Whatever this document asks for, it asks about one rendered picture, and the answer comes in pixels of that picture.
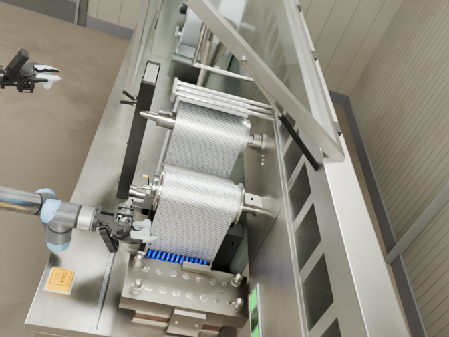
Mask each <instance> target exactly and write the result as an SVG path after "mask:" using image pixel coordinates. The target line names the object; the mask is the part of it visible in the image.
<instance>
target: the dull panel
mask: <svg viewBox="0 0 449 337"><path fill-rule="evenodd" d="M237 96H238V97H241V88H240V89H239V93H238V94H237ZM229 179H233V181H234V185H238V184H239V183H242V184H243V185H244V188H245V170H244V155H242V157H240V158H237V159H236V161H235V164H234V166H233V169H232V171H231V173H230V175H229ZM238 222H241V223H243V238H242V239H241V242H240V243H239V246H238V247H237V250H236V251H235V254H234V255H233V258H232V259H231V262H230V263H229V266H228V267H227V273H230V274H234V275H235V274H236V273H243V271H244V270H245V268H246V266H247V264H248V262H249V259H248V244H247V215H246V213H245V212H242V211H241V214H240V217H239V220H238Z"/></svg>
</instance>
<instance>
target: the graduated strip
mask: <svg viewBox="0 0 449 337"><path fill-rule="evenodd" d="M115 256H116V252H115V253H110V254H109V257H108V262H107V265H106V270H105V273H104V278H103V281H102V286H101V289H100V294H99V297H98V302H97V305H96V310H95V313H94V318H93V321H92V326H91V329H90V330H96V331H98V327H99V323H100V318H101V315H102V310H103V307H104V302H105V298H106V293H107V290H108V284H109V281H110V276H111V272H112V268H113V264H114V259H115Z"/></svg>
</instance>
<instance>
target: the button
mask: <svg viewBox="0 0 449 337"><path fill-rule="evenodd" d="M74 272H75V271H73V270H68V269H62V268H58V267H53V268H52V271H51V273H50V276H49V279H48V281H47V286H46V288H47V289H51V290H57V291H62V292H69V289H70V286H71V283H72V280H73V276H74Z"/></svg>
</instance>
